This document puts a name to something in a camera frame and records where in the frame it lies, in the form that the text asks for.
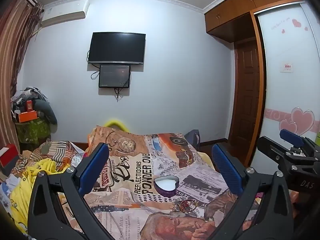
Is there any red beaded bracelet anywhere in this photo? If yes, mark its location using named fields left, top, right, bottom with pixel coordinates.
left=179, top=199, right=201, bottom=213

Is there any pile of clothes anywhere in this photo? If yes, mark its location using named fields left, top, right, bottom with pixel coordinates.
left=11, top=86, right=49, bottom=112

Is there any wall-mounted black television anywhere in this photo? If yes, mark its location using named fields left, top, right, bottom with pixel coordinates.
left=87, top=32, right=146, bottom=65

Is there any yellow blanket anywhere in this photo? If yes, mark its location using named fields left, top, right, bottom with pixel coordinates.
left=5, top=159, right=73, bottom=235

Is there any white air conditioner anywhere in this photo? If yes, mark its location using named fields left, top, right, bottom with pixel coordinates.
left=40, top=0, right=90, bottom=28

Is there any red and white box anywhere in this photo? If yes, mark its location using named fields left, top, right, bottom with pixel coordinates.
left=0, top=144, right=19, bottom=174

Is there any yellow plush item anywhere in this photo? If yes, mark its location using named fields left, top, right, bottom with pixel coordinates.
left=104, top=119, right=129, bottom=132

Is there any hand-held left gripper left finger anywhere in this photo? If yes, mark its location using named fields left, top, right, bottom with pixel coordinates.
left=27, top=142, right=115, bottom=240

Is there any orange box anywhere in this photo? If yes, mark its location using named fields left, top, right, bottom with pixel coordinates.
left=17, top=111, right=38, bottom=123

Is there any brown wooden door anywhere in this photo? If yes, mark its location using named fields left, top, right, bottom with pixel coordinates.
left=229, top=40, right=262, bottom=145

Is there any striped brown curtain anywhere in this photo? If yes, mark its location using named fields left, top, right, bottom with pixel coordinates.
left=0, top=0, right=43, bottom=155

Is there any green patterned bag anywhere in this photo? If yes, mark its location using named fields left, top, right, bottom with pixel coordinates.
left=15, top=117, right=52, bottom=146

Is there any pink heart sticker pair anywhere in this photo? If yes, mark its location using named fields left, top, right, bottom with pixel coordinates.
left=279, top=107, right=315, bottom=137

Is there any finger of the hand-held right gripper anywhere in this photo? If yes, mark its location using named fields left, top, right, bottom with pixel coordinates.
left=279, top=129, right=320, bottom=155
left=257, top=136, right=302, bottom=168

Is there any newspaper print blanket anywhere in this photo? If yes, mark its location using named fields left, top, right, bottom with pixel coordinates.
left=57, top=125, right=295, bottom=240

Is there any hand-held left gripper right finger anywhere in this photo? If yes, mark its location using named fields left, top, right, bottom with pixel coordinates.
left=211, top=143, right=294, bottom=240

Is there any wooden overhead cabinet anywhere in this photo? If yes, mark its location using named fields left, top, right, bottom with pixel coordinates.
left=204, top=0, right=304, bottom=43

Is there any black television cable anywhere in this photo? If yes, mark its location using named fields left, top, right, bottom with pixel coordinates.
left=87, top=50, right=100, bottom=80

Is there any purple heart-shaped tin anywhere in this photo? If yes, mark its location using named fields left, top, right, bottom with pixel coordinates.
left=154, top=176, right=180, bottom=197

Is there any small black monitor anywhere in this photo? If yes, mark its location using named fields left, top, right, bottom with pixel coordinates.
left=98, top=64, right=131, bottom=88

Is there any dark blue cloth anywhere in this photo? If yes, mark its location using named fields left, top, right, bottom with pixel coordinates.
left=185, top=129, right=201, bottom=152

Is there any striped printed sheet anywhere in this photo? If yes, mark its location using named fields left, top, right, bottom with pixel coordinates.
left=30, top=140, right=86, bottom=171

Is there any white sliding wardrobe door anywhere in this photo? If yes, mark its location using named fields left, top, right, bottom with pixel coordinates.
left=257, top=1, right=320, bottom=170

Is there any small wall label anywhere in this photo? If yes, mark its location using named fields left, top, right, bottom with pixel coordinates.
left=280, top=61, right=295, bottom=72

